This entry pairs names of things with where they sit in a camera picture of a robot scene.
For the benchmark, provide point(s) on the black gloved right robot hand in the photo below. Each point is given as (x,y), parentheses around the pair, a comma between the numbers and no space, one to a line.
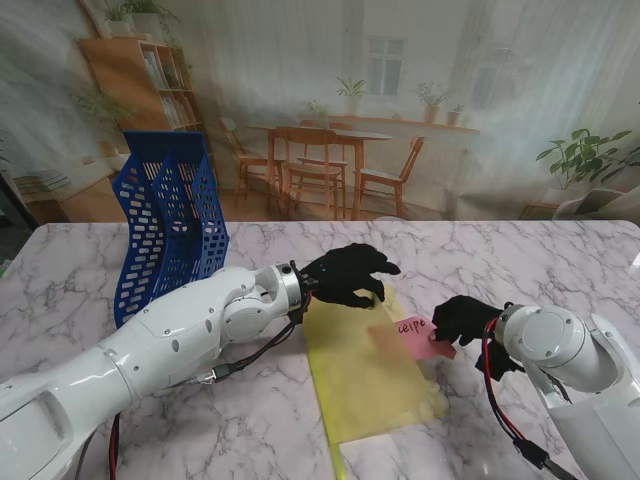
(465,317)

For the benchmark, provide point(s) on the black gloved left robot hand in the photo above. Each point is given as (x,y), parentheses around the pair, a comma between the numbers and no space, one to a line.
(345,275)

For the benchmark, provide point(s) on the pink paper receipt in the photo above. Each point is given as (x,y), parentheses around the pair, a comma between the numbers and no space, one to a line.
(425,340)

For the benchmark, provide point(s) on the yellow-green translucent file folder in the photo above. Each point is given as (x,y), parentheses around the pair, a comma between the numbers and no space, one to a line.
(365,390)

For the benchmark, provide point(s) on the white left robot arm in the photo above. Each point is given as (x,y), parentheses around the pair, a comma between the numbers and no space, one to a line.
(150,345)

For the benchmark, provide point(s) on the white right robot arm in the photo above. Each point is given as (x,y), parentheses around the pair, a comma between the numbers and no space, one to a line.
(550,345)

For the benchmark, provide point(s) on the blue perforated plastic file rack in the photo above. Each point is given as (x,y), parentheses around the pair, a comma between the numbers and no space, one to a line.
(175,150)

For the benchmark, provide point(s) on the printed room scene backdrop cloth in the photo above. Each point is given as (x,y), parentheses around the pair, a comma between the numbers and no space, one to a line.
(320,60)

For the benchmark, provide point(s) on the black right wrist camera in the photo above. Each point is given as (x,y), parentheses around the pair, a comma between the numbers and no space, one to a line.
(500,362)

